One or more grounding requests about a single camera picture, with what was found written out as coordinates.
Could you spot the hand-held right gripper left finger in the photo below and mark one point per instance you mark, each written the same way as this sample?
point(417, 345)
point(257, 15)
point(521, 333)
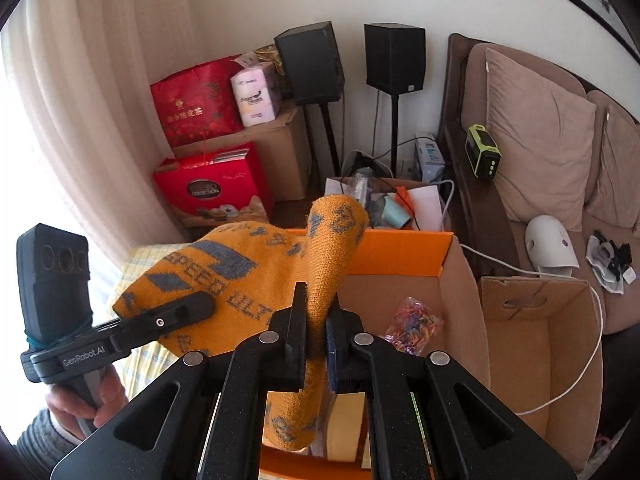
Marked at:
point(295, 345)

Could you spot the open brown cardboard box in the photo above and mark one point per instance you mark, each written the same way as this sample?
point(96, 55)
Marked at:
point(530, 350)

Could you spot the orange knit sock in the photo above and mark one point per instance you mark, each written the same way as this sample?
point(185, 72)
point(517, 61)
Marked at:
point(280, 255)

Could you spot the teal tube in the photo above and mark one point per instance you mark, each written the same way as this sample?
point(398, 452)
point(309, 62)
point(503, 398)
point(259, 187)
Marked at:
point(397, 212)

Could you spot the red gift bag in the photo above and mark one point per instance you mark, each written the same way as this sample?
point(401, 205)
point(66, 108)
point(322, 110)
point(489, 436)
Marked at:
point(195, 105)

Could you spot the person's left hand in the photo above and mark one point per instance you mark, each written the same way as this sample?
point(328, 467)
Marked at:
point(112, 395)

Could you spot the light window curtain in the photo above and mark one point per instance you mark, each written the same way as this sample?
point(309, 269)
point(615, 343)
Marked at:
point(75, 110)

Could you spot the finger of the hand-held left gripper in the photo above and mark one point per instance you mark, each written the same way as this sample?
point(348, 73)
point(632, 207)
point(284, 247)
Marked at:
point(170, 317)

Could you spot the white rounded device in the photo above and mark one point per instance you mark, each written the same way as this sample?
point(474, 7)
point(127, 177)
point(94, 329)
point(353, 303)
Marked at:
point(550, 245)

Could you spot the large beige cushion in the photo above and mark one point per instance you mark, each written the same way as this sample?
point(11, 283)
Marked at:
point(540, 145)

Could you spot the small cluttered cardboard box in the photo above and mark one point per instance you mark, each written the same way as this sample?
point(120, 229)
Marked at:
point(350, 187)

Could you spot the white blue box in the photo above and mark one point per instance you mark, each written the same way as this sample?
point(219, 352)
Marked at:
point(430, 157)

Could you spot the black speaker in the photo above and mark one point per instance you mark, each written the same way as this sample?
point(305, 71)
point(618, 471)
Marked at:
point(394, 57)
point(310, 62)

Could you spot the orange cardboard box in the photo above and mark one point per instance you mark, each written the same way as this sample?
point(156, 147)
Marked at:
point(400, 255)

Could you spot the red gift box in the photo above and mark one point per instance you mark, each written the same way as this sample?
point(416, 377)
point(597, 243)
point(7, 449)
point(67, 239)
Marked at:
point(210, 190)

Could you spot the black speaker stand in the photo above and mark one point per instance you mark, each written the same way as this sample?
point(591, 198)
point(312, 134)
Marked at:
point(394, 135)
point(327, 150)

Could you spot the brown sofa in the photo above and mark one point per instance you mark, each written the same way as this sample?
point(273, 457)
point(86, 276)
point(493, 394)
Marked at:
point(475, 210)

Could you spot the bag of colourful rubber bands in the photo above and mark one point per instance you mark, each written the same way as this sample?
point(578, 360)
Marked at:
point(415, 325)

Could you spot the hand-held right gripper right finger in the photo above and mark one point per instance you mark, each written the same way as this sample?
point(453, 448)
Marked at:
point(334, 360)

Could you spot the person's left forearm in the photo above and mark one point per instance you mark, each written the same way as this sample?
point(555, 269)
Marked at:
point(42, 435)

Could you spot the large brown cardboard box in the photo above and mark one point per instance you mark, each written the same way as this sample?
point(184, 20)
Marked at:
point(285, 155)

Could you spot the small black item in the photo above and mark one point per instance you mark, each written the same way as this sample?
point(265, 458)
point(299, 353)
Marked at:
point(622, 257)

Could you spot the grey cloth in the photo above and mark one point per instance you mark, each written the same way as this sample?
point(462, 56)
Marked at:
point(600, 260)

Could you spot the white paper sheet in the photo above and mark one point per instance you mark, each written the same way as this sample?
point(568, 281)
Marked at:
point(425, 207)

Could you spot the green black portable device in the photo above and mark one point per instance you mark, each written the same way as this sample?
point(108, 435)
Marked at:
point(482, 152)

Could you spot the white tissue pack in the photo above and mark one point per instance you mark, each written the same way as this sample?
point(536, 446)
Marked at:
point(255, 95)

